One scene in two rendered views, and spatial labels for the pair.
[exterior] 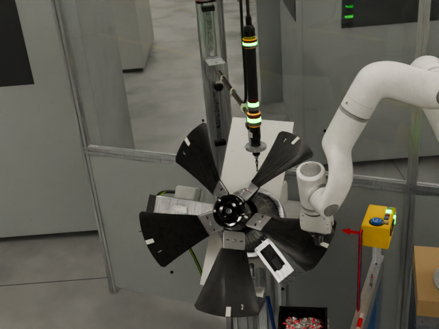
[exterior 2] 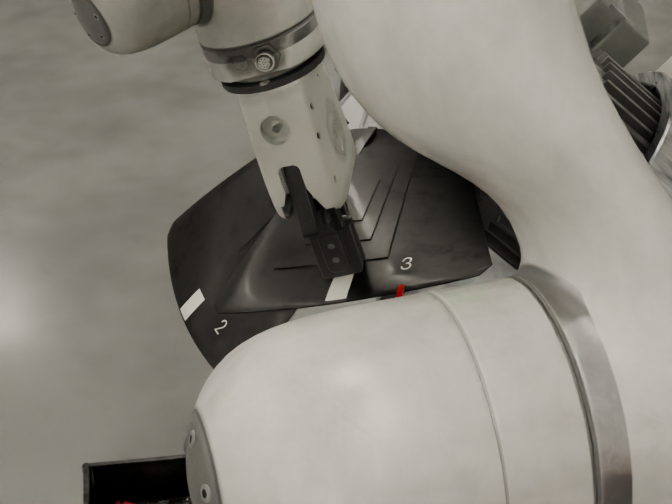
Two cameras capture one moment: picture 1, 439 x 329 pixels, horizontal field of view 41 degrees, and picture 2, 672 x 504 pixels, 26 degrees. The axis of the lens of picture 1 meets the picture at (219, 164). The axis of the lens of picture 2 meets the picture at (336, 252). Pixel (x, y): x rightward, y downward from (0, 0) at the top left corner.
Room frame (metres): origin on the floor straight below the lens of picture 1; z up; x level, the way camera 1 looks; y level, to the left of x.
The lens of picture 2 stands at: (1.28, -1.18, 1.72)
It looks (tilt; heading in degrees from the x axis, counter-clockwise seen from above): 31 degrees down; 71
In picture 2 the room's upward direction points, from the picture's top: straight up
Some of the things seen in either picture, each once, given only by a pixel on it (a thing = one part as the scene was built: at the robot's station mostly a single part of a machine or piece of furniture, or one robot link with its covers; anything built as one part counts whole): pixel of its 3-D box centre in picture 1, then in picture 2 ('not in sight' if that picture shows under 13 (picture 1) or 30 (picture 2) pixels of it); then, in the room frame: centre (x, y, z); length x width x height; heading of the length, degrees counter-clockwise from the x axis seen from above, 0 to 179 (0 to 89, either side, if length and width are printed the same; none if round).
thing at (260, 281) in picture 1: (255, 278); not in sight; (1.75, -0.10, 0.91); 0.12 x 0.08 x 0.12; 155
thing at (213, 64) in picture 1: (215, 68); not in sight; (2.35, -0.02, 1.54); 0.10 x 0.07 x 0.08; 10
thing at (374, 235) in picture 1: (378, 227); not in sight; (1.84, -0.58, 1.02); 0.16 x 0.10 x 0.11; 155
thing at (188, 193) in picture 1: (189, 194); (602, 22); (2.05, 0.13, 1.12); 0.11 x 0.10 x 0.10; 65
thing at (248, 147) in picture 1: (254, 133); not in sight; (1.74, -0.12, 1.50); 0.09 x 0.07 x 0.10; 10
